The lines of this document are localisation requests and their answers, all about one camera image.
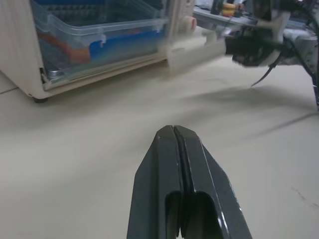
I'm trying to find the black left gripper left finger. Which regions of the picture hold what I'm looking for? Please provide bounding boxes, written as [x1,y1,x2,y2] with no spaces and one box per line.
[126,125,185,239]

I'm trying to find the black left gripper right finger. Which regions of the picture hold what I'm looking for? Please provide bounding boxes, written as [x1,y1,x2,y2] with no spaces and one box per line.
[173,125,253,239]

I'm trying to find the cream oven door handle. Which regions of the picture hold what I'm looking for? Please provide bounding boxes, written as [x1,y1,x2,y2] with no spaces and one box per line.
[159,29,228,75]

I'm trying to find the clear plastic food container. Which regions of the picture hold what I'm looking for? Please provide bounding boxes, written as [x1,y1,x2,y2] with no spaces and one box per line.
[31,0,168,75]

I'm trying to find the white oven control knob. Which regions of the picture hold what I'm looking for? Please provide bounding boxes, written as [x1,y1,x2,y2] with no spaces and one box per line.
[178,16,198,32]

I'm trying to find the cream toaster oven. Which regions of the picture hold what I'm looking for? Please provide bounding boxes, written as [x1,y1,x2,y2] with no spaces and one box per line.
[0,0,198,104]

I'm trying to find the grey background table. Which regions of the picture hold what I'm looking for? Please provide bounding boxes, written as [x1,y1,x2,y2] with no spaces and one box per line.
[193,5,259,27]

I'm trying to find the yellow tape roll stack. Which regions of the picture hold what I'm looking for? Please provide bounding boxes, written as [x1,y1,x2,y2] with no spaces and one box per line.
[222,2,236,17]

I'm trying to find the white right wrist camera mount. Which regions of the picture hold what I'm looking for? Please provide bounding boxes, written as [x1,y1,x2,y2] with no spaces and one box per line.
[256,11,292,67]

